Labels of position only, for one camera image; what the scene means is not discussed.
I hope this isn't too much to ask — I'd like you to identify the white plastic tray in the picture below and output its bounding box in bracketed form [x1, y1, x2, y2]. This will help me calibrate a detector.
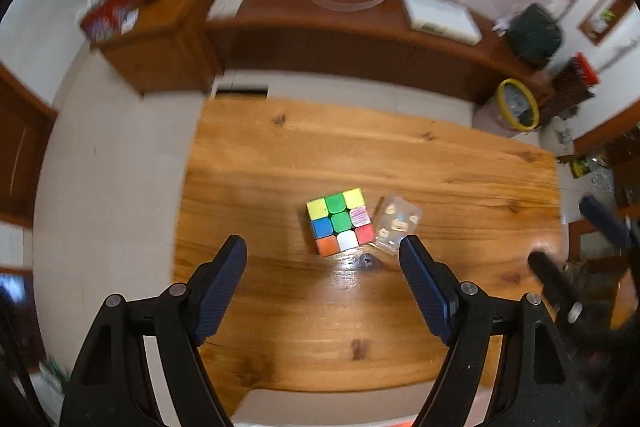
[231, 384, 493, 427]

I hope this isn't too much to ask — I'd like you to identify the long wooden television cabinet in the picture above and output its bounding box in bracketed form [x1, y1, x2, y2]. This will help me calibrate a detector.
[205, 0, 556, 128]

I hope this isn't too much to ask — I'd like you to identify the colourful puzzle cube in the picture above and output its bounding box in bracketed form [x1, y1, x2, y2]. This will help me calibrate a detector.
[306, 188, 376, 258]

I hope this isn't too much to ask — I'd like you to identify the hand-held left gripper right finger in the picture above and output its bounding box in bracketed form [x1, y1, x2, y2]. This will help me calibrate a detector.
[399, 235, 588, 427]

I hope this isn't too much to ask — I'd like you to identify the red tissue box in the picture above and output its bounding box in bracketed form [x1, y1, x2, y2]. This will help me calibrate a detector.
[80, 0, 140, 42]

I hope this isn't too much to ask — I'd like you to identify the dark container with red lid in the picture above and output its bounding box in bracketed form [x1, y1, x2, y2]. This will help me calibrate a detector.
[550, 52, 601, 118]

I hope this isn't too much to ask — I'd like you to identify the white flat pad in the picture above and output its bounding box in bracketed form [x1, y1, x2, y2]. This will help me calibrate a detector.
[207, 0, 247, 20]

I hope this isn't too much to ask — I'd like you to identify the white set-top box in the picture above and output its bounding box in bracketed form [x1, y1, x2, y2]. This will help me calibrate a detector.
[402, 0, 483, 45]

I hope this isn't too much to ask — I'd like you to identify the wooden door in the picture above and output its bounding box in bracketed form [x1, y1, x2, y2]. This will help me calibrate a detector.
[0, 62, 58, 228]

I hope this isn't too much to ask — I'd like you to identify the clear plastic bag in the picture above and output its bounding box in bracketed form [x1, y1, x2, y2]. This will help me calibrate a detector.
[372, 194, 423, 255]

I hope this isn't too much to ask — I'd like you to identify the wooden wall niche with bottle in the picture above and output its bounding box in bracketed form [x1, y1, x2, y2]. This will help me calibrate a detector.
[577, 0, 633, 46]

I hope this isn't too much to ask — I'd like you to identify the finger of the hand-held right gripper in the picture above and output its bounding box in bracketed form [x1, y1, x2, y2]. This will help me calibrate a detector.
[579, 194, 632, 250]
[529, 251, 586, 323]

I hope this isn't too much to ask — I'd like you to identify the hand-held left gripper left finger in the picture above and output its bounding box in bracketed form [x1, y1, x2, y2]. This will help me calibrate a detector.
[60, 234, 248, 427]

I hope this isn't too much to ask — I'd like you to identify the yellow rimmed bin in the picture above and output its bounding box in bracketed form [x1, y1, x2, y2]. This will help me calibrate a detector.
[475, 78, 541, 138]

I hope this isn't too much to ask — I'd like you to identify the white bucket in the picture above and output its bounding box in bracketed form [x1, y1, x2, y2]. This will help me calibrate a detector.
[540, 117, 576, 155]

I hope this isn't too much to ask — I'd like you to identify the wooden side cabinet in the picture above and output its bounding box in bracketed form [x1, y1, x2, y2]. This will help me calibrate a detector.
[95, 0, 223, 96]

